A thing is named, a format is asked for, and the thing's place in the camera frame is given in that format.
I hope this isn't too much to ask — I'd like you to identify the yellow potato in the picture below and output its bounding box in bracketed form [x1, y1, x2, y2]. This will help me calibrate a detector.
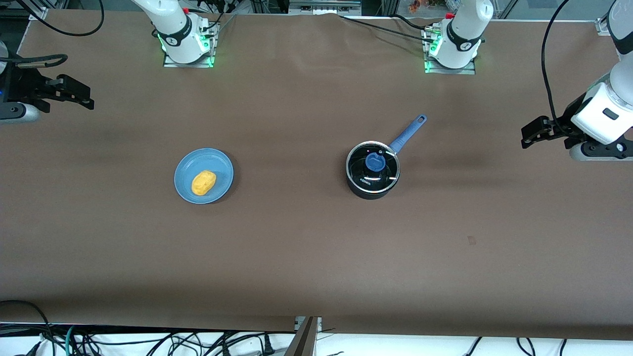
[191, 170, 217, 196]

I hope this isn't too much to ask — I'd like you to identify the grey metal camera post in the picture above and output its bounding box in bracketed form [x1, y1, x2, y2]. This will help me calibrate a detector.
[286, 316, 322, 356]

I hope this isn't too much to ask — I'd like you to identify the orange object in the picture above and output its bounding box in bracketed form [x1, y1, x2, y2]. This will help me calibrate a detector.
[408, 0, 447, 13]

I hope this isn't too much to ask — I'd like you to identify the glass lid with blue knob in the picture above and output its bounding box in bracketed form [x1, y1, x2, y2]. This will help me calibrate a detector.
[346, 141, 400, 193]

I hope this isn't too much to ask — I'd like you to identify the brown table cover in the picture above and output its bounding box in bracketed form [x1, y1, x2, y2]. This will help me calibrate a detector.
[0, 9, 633, 333]

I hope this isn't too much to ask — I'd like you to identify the dark pot with blue handle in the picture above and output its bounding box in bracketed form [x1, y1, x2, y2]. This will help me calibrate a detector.
[346, 115, 427, 200]

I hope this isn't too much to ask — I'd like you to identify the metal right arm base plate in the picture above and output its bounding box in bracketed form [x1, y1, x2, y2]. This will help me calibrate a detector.
[163, 20, 218, 68]

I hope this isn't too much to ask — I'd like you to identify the aluminium frame rail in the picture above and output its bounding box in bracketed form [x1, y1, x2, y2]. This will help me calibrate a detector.
[289, 0, 362, 16]

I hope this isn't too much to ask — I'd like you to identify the olive sleeved cable loop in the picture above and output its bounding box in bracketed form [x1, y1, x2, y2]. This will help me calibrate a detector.
[0, 53, 68, 68]

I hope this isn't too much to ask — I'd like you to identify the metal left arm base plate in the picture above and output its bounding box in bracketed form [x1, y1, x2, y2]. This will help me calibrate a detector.
[423, 25, 477, 75]

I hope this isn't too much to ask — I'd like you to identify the light blue plate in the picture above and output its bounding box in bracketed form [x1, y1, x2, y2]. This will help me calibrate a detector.
[174, 148, 234, 204]

